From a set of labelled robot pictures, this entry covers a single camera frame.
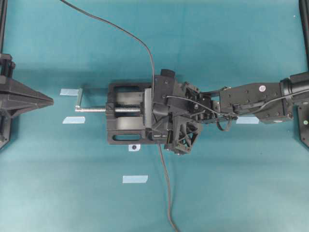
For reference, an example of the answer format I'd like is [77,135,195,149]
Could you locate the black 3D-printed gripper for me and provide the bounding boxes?
[152,70,223,156]

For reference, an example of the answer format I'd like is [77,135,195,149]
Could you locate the black USB cable with plug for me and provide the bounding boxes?
[59,0,155,83]

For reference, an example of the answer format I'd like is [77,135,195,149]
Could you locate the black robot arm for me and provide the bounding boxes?
[152,69,309,155]

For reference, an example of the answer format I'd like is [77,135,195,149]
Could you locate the black multi-port USB hub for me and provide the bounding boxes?
[147,130,169,144]

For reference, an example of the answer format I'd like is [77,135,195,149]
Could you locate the black bench vise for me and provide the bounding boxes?
[105,82,155,145]

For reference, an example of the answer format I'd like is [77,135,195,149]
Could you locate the white tape with black screw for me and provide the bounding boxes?
[128,144,140,152]

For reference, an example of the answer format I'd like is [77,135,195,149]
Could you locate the blue tape strip right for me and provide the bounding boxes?
[236,116,259,124]

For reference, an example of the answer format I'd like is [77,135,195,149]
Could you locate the blue tape strip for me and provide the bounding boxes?
[60,88,79,96]
[122,175,148,184]
[62,116,85,124]
[236,116,259,124]

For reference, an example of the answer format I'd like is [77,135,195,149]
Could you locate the blue tape strip bottom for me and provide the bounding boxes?
[122,175,148,184]

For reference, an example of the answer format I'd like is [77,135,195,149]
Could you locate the silver threaded vise screw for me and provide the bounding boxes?
[74,88,140,113]

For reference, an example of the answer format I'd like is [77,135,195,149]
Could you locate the blue tape strip middle left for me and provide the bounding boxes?
[62,116,85,124]

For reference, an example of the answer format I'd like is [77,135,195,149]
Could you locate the blue tape strip upper left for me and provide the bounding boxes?
[60,88,79,96]

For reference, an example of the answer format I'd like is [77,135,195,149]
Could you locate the thin black camera cable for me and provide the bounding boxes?
[164,88,309,131]

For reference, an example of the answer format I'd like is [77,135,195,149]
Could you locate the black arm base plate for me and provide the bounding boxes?
[297,99,309,148]

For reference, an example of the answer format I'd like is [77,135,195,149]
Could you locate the black frame post right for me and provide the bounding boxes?
[299,0,309,58]

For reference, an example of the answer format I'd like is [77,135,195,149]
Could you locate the black frame post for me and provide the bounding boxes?
[0,0,8,53]
[299,0,309,58]

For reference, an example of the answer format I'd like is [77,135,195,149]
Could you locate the black frame post left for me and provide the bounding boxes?
[0,0,8,53]

